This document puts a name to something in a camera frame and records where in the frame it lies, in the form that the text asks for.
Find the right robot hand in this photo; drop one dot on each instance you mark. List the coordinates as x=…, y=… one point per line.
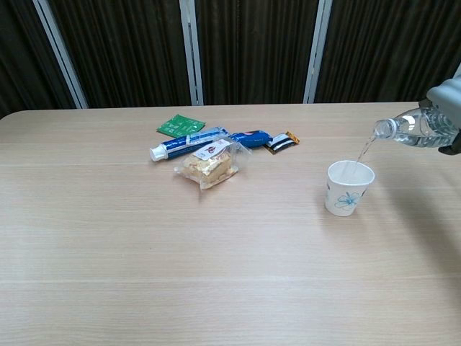
x=448, y=97

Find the transparent plastic water bottle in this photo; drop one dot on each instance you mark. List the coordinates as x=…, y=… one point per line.
x=414, y=128

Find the white paper cup blue flower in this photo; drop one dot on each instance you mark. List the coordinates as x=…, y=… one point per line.
x=347, y=191

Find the dark pleated partition panel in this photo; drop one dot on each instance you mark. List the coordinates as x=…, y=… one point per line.
x=255, y=54
x=378, y=50
x=21, y=54
x=126, y=54

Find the black orange snack bar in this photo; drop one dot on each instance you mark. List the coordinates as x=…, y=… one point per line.
x=281, y=143

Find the blue cookie pack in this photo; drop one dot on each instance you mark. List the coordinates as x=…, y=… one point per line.
x=254, y=138

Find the clear bag of biscuits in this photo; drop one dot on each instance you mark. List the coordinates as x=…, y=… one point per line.
x=210, y=166

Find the green sachet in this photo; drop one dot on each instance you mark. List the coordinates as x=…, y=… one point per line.
x=180, y=126

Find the blue white toothpaste tube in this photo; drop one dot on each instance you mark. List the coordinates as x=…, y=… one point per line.
x=176, y=146

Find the white partition frame post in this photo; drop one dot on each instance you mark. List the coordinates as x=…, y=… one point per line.
x=317, y=54
x=192, y=54
x=458, y=71
x=61, y=54

